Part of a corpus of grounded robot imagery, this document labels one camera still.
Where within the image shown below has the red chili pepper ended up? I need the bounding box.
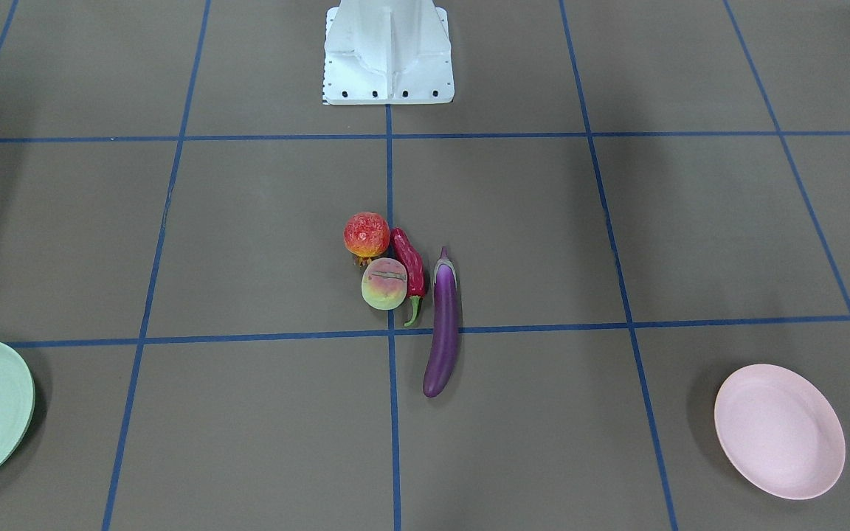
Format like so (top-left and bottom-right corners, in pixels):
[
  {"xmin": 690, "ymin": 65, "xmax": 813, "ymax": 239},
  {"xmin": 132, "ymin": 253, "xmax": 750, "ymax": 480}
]
[{"xmin": 390, "ymin": 226, "xmax": 427, "ymax": 328}]

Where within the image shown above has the red pomegranate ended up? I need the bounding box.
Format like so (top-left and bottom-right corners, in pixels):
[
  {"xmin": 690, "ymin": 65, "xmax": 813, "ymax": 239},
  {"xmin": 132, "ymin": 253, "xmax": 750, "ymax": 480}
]
[{"xmin": 343, "ymin": 212, "xmax": 391, "ymax": 268}]

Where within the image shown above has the yellow pink peach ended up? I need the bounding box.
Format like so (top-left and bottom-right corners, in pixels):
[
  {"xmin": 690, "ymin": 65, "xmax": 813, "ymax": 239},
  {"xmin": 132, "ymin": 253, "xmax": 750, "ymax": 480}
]
[{"xmin": 361, "ymin": 257, "xmax": 408, "ymax": 310}]

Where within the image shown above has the purple eggplant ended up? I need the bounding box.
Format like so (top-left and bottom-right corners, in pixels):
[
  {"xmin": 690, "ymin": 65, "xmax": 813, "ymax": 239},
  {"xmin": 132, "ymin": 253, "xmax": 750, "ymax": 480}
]
[{"xmin": 422, "ymin": 246, "xmax": 461, "ymax": 399}]

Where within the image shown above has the pink plate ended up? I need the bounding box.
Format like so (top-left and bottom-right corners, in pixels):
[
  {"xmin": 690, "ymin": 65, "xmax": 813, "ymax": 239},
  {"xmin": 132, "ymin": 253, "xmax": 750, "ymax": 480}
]
[{"xmin": 713, "ymin": 364, "xmax": 847, "ymax": 501}]

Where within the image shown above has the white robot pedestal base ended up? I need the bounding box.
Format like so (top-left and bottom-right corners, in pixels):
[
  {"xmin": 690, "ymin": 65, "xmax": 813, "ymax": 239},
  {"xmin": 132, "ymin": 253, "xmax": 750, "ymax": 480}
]
[{"xmin": 322, "ymin": 1, "xmax": 455, "ymax": 105}]

